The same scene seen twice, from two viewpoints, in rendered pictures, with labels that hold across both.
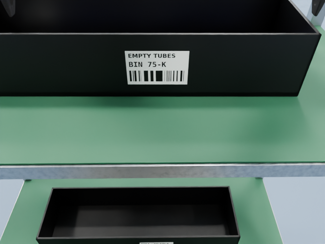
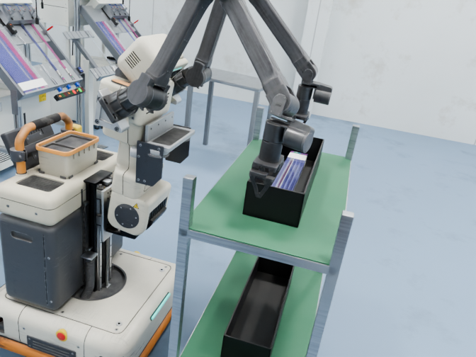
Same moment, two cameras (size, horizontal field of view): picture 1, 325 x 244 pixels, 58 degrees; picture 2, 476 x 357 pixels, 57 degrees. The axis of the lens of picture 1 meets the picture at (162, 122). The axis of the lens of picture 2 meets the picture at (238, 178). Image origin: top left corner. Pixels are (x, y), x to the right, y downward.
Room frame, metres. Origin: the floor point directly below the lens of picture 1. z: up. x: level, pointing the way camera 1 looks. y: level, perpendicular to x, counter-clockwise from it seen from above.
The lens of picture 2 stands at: (0.63, -1.38, 1.58)
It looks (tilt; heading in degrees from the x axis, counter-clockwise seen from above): 24 degrees down; 103
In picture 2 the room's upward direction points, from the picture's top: 8 degrees clockwise
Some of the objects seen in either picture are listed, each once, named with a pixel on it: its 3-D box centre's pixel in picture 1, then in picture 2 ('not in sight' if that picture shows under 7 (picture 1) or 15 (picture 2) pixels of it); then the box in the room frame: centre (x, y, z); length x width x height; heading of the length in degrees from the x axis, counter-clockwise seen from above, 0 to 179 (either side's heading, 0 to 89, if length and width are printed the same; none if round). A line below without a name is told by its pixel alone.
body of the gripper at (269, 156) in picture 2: not in sight; (270, 152); (0.46, -0.28, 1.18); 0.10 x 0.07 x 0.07; 89
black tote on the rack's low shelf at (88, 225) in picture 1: (140, 220); (262, 304); (0.47, 0.07, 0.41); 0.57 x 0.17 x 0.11; 91
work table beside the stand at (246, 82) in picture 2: not in sight; (229, 119); (-0.44, 2.55, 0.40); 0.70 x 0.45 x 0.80; 171
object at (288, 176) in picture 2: not in sight; (287, 178); (0.48, 0.06, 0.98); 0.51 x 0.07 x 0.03; 90
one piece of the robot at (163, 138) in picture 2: not in sight; (162, 146); (-0.01, 0.06, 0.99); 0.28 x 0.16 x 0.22; 90
